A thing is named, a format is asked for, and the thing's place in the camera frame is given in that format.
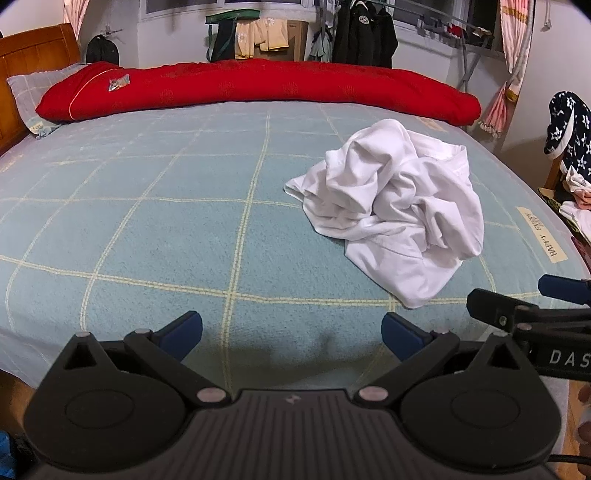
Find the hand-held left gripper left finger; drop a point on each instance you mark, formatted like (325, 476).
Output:
(184, 333)

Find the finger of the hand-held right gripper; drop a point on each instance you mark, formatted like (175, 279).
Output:
(489, 304)
(561, 286)

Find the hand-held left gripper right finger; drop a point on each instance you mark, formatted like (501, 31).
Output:
(401, 334)

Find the white t-shirt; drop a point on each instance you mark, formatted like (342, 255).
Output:
(392, 207)

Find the pile of light clothes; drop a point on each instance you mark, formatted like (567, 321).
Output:
(577, 189)

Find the beige clothes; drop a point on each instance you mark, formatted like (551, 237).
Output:
(258, 37)

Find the person's right hand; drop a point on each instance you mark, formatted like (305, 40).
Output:
(585, 415)

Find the blue checked bed sheet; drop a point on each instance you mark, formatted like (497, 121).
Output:
(138, 230)

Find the wooden chair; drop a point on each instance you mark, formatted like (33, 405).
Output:
(551, 173)

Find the navy star print garment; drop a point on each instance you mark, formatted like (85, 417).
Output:
(565, 120)

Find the metal drying rack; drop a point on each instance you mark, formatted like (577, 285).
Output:
(468, 69)

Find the pink curtain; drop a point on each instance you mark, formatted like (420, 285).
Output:
(517, 46)
(76, 14)

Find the red rolled quilt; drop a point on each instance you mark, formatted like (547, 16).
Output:
(231, 83)

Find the small colourful tag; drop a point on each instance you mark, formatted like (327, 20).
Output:
(119, 83)

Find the grey checked pillow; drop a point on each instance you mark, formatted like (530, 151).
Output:
(32, 92)

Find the black backpack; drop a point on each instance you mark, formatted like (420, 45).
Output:
(102, 50)

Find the black jacket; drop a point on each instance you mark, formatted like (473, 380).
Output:
(360, 37)

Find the teal garment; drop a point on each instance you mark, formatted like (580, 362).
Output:
(319, 48)

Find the cardboard box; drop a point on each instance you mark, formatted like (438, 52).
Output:
(298, 41)

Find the wooden headboard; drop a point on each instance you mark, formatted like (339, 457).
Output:
(27, 46)

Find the metal wall hook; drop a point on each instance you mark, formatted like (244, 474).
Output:
(112, 30)

